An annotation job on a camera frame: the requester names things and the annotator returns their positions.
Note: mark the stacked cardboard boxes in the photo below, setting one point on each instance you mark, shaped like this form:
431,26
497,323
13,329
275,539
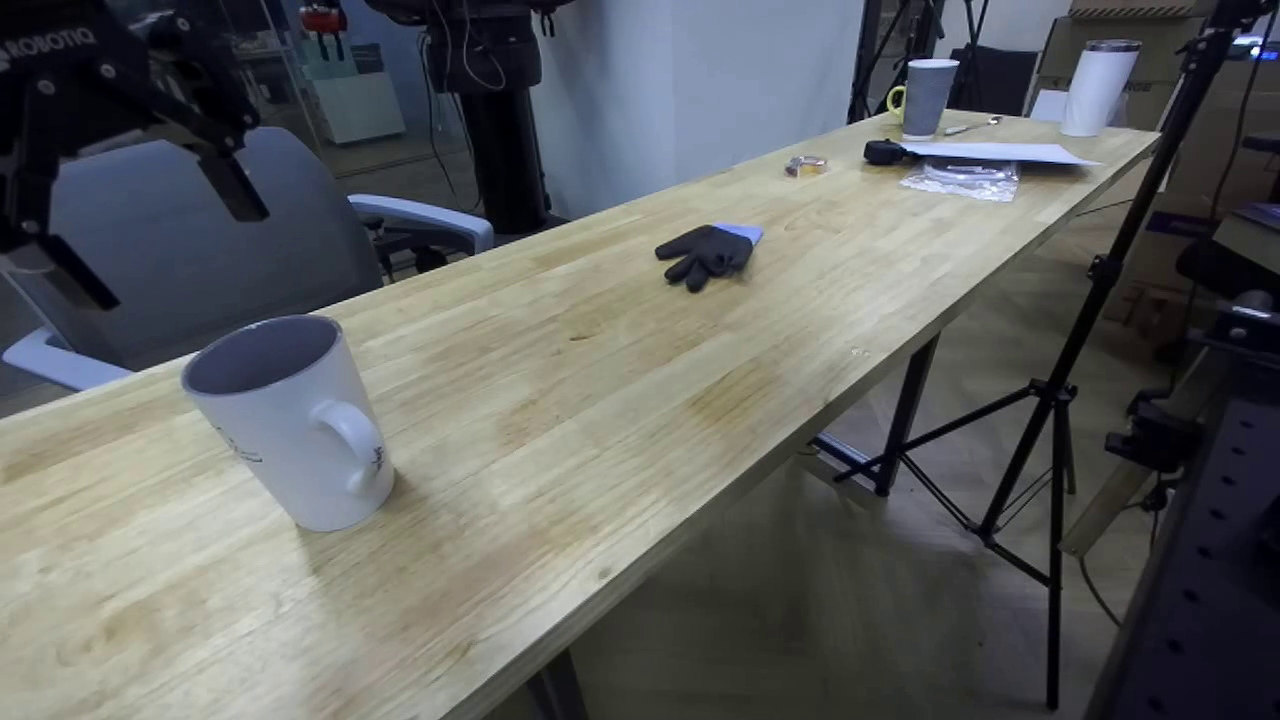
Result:
1184,81

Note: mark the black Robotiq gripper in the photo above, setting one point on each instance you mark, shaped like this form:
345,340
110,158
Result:
63,67

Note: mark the black perforated breadboard table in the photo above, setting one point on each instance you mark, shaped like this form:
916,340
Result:
1203,587

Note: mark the white paper sheets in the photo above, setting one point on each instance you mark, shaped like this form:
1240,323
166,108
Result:
1002,154

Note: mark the small black rounded object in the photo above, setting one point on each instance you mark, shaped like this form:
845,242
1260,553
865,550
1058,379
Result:
884,154

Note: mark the black metal table leg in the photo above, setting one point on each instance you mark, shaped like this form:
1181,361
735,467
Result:
558,688
909,407

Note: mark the white ceramic mug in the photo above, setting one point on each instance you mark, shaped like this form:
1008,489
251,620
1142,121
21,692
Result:
292,452

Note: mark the grey paper cup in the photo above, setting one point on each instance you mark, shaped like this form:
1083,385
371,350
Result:
931,101

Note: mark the white cabinet with red mark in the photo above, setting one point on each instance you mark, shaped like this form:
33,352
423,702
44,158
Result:
349,84

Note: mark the small metal rings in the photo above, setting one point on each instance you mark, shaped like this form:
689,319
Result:
806,166

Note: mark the black clamp with wooden strip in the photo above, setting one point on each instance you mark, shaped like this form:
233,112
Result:
1146,433

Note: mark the black work glove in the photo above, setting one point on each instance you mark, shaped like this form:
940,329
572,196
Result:
705,250

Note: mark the clear plastic bag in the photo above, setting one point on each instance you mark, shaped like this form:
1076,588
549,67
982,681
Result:
963,182

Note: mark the black camera tripod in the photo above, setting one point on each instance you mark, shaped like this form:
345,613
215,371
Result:
1106,264

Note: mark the black device on breadboard table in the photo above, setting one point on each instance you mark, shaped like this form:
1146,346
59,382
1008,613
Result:
1234,261

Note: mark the grey office chair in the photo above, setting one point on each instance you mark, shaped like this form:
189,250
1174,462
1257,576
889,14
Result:
202,255

